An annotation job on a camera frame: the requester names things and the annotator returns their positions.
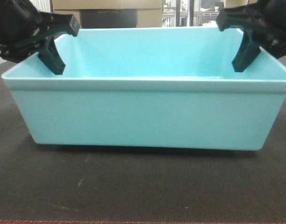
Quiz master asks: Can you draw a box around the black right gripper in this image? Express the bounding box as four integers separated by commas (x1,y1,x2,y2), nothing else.
216,0,286,72

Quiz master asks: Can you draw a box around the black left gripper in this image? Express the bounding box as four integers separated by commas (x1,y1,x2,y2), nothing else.
0,0,79,75

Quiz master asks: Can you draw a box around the light blue plastic bin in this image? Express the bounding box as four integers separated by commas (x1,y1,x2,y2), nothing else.
2,27,286,150

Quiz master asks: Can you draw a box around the cardboard box stack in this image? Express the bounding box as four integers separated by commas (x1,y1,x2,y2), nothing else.
52,0,163,28

